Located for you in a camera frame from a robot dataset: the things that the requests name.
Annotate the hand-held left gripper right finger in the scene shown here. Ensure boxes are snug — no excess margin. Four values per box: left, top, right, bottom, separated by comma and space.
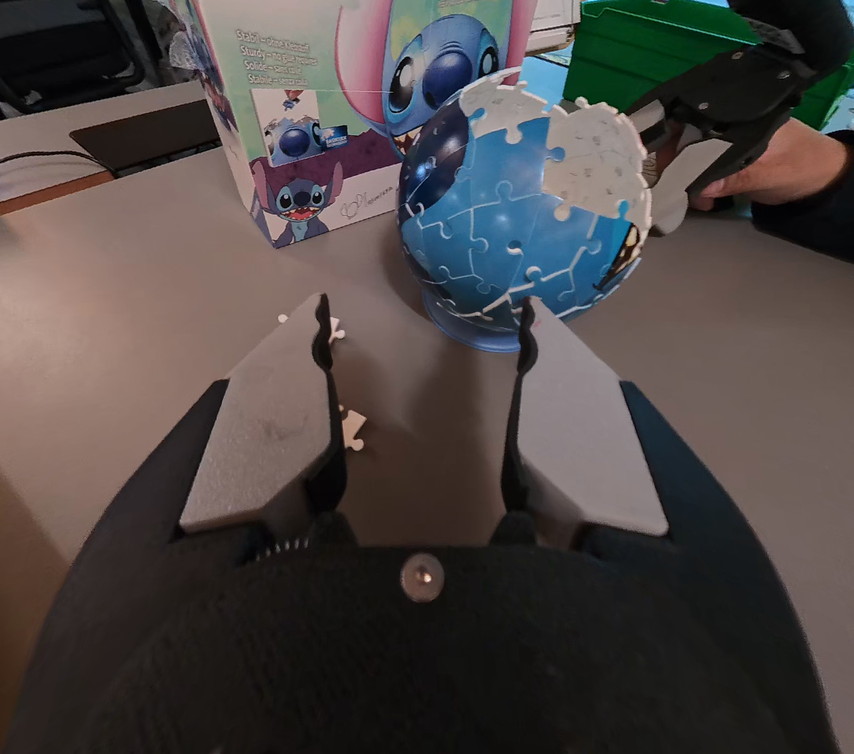
500, 296, 671, 536

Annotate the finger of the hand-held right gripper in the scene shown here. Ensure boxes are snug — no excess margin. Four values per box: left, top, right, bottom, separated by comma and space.
627, 103, 669, 153
650, 137, 729, 239

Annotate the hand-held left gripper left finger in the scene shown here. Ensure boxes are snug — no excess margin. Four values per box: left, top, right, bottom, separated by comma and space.
177, 292, 349, 536

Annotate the blue puzzle ball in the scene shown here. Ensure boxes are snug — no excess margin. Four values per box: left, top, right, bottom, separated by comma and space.
397, 67, 655, 355

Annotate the white puzzle piece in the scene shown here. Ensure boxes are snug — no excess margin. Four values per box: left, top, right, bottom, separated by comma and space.
277, 312, 349, 344
339, 403, 368, 453

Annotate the cartoon printed puzzle box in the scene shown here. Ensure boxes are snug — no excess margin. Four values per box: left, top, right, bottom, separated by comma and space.
137, 0, 589, 251

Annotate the person's right hand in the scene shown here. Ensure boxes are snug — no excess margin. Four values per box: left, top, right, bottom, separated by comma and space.
689, 115, 850, 214

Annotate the green plastic crate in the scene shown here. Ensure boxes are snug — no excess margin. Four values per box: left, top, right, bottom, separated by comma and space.
564, 0, 854, 132

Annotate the black desk mat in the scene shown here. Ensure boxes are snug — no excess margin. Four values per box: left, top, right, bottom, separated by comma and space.
68, 99, 222, 174

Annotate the clear plastic wrap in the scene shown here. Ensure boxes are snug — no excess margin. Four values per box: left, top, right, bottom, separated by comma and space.
150, 0, 204, 76

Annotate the black office chair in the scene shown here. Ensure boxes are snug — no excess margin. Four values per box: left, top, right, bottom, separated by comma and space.
0, 0, 164, 114

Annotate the black cable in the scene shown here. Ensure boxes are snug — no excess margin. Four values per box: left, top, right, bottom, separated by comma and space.
0, 148, 121, 180

